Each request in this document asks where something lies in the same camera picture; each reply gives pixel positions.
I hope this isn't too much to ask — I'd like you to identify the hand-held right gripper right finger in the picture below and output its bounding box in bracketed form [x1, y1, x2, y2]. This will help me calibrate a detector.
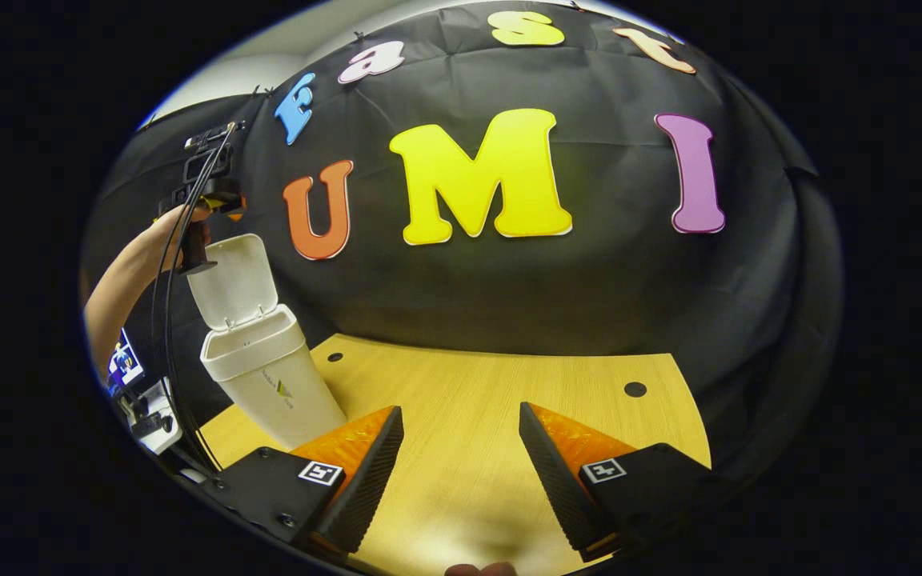
[519, 402, 718, 562]

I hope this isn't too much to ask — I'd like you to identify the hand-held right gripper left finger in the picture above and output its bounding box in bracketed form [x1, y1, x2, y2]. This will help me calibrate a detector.
[217, 406, 404, 557]

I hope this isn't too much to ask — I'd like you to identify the white desktop garbage bin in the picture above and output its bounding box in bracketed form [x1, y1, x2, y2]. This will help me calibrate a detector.
[186, 234, 347, 450]

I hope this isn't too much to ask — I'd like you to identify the wooden desktop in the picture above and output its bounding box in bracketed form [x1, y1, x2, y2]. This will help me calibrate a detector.
[198, 334, 712, 576]

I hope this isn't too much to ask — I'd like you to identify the lit computer screen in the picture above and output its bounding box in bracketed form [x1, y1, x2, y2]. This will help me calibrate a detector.
[106, 328, 146, 394]

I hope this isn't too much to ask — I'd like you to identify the black backdrop cloth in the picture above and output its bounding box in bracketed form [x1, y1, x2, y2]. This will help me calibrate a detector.
[81, 4, 842, 449]

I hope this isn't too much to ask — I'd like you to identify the black cable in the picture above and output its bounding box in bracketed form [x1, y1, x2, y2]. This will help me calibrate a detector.
[149, 124, 238, 474]

